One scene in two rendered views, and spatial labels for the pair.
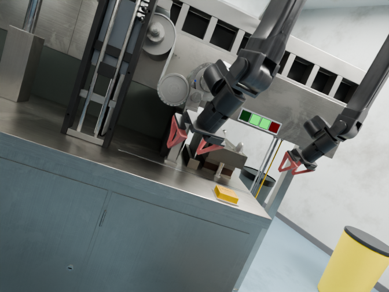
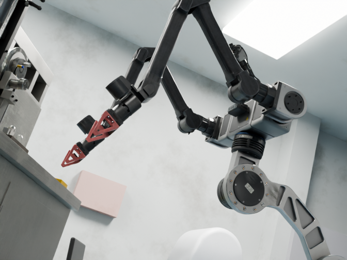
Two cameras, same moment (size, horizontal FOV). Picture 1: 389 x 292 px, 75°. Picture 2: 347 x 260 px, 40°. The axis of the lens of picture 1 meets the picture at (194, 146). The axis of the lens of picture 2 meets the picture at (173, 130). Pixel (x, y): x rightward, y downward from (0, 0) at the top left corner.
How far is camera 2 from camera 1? 1.41 m
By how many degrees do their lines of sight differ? 73
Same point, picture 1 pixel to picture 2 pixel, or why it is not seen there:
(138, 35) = (20, 16)
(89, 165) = (17, 150)
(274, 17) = (160, 66)
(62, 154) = (6, 137)
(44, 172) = not seen: outside the picture
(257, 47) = (156, 80)
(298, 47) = (19, 34)
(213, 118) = (126, 116)
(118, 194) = (14, 185)
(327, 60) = (33, 54)
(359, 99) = not seen: hidden behind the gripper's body
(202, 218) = (48, 206)
